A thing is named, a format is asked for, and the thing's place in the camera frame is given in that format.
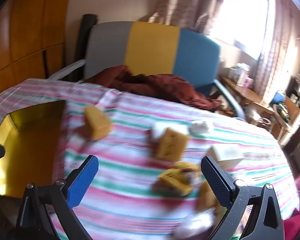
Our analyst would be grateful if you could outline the pink patterned curtain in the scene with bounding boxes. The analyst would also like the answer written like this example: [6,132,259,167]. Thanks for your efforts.
[250,0,300,105]
[147,0,230,34]

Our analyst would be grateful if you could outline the wooden wardrobe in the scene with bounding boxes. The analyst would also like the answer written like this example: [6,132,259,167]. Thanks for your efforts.
[0,0,73,100]

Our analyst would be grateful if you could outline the blue round object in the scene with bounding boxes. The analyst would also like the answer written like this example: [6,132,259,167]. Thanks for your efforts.
[270,90,287,105]

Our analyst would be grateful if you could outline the yellow pouch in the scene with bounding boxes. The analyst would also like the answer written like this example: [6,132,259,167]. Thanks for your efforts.
[156,162,204,197]

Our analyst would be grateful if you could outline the white plastic-wrapped item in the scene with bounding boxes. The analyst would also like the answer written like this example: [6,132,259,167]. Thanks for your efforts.
[181,209,215,234]

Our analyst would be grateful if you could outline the pink white box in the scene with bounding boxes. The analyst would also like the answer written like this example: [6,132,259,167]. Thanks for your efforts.
[229,64,255,88]

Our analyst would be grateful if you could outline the dark red cloth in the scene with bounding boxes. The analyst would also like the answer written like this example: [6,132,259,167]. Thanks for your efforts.
[81,65,222,110]

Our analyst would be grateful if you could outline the grey yellow blue chair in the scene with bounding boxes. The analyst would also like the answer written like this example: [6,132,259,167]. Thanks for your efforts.
[49,21,245,119]

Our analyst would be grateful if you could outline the white rectangular block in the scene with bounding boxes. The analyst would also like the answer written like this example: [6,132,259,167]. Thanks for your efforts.
[205,144,242,168]

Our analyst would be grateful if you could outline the red pink blanket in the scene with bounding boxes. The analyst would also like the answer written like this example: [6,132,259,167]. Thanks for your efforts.
[284,170,300,240]

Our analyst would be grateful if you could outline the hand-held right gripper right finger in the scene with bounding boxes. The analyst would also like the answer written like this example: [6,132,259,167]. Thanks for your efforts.
[201,156,285,240]

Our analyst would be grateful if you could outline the white wrapper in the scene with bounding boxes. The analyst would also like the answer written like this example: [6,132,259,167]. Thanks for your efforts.
[189,120,213,135]

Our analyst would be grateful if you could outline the wooden side desk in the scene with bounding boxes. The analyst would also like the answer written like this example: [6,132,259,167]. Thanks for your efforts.
[220,75,300,140]

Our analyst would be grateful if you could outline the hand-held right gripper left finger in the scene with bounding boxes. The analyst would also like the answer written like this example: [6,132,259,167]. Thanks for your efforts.
[15,155,99,240]

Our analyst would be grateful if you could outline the gold square tray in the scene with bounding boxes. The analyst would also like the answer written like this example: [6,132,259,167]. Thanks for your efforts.
[0,100,67,195]

